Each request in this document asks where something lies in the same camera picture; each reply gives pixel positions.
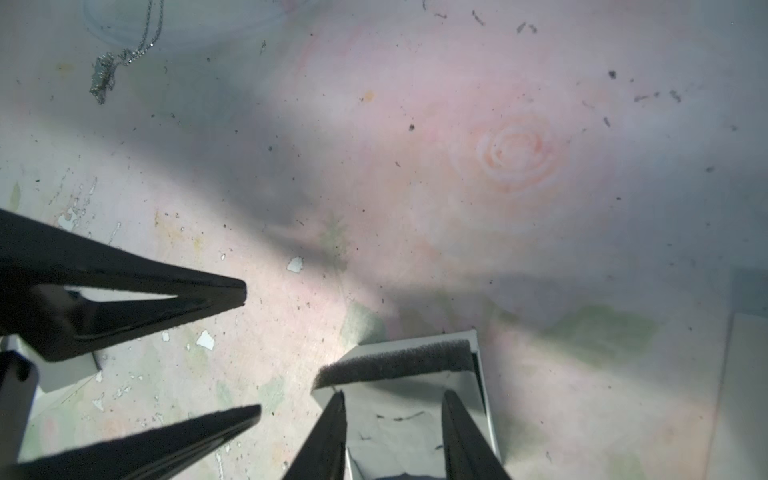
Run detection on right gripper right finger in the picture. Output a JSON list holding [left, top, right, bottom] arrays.
[[441, 390, 511, 480]]

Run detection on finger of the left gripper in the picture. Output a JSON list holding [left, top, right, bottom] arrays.
[[1, 211, 247, 362], [1, 404, 261, 479]]

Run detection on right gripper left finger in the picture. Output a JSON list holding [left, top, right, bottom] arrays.
[[283, 391, 347, 480]]

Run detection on white jewelry box base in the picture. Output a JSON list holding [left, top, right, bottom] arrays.
[[310, 328, 502, 480]]

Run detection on grey foam insert card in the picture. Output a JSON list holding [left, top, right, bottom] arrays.
[[310, 338, 487, 480]]

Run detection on silver necklace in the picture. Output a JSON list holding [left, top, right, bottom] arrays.
[[88, 0, 166, 106]]

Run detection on white jewelry box lid bow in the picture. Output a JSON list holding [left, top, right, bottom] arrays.
[[704, 266, 768, 480]]

